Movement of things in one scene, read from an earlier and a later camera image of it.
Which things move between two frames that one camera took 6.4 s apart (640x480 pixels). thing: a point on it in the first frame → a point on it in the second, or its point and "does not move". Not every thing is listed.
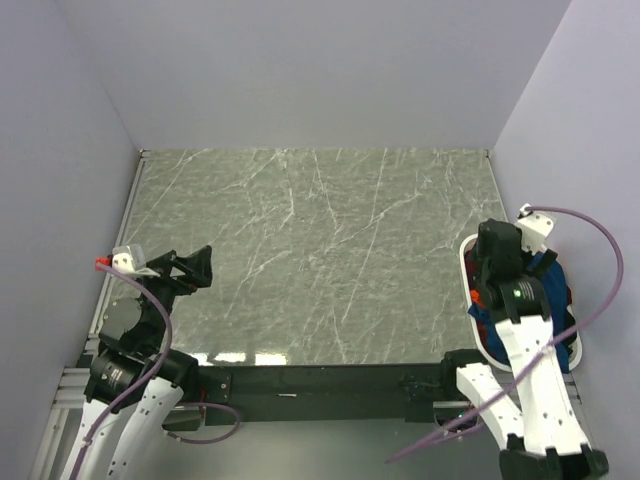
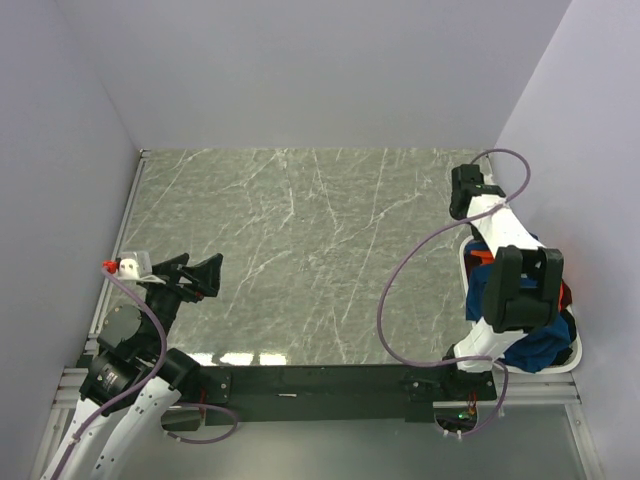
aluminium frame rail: x=70 y=379 does not move
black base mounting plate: x=364 y=392 does not move
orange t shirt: x=475 y=297 → x=479 y=258
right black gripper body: x=520 y=252 → x=455 y=214
